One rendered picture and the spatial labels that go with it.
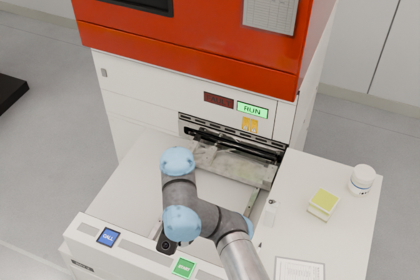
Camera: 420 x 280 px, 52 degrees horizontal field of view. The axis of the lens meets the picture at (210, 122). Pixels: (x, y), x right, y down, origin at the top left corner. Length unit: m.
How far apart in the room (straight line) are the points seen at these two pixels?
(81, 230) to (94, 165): 1.45
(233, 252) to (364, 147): 2.24
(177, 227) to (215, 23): 0.68
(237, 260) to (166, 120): 1.01
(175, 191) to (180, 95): 0.80
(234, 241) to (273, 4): 0.65
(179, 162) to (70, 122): 2.32
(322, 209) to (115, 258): 0.65
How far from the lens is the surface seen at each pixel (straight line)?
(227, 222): 0.95
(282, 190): 1.50
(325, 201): 1.42
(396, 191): 2.89
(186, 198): 0.89
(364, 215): 1.51
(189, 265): 1.35
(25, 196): 2.87
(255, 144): 1.66
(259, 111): 1.55
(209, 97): 1.59
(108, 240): 1.42
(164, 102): 1.73
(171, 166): 0.92
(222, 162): 1.67
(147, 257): 1.38
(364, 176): 1.48
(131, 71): 1.71
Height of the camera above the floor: 2.17
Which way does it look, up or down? 46 degrees down
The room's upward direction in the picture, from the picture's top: straight up
